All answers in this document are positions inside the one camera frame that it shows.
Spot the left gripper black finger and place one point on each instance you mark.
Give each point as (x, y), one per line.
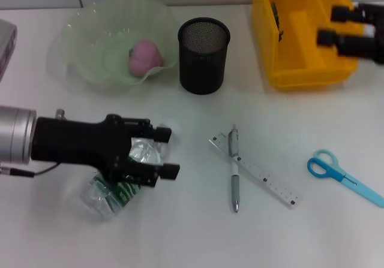
(169, 171)

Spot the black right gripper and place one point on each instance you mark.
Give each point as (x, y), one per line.
(378, 46)

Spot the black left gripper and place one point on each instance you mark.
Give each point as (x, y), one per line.
(78, 142)

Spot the green plastic wrapper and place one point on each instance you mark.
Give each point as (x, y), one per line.
(277, 22)

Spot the white grey pen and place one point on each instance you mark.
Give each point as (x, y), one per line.
(235, 184)

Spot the clear plastic water bottle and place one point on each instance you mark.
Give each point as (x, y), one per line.
(99, 199)

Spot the clear plastic ruler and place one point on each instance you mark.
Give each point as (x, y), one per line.
(270, 181)

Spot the blue scissors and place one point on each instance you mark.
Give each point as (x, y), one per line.
(345, 178)

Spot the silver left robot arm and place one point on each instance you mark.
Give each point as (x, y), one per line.
(15, 136)

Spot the black mesh pen holder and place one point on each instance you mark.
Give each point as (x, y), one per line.
(201, 70)

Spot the pink peach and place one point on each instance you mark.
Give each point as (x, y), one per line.
(145, 56)

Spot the green translucent fruit plate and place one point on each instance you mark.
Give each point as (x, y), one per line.
(90, 40)

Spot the yellow plastic bin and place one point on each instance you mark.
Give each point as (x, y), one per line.
(303, 55)

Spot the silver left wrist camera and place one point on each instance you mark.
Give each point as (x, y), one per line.
(6, 46)

